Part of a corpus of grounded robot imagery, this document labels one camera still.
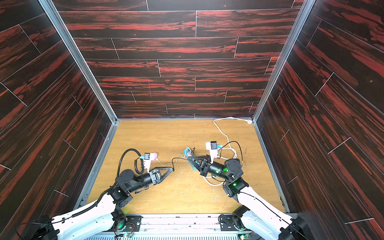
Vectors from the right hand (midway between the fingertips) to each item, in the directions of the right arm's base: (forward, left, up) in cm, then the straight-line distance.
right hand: (191, 156), depth 66 cm
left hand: (-5, +9, -6) cm, 12 cm away
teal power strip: (+14, +3, -20) cm, 25 cm away
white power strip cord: (+49, -42, -26) cm, 70 cm away
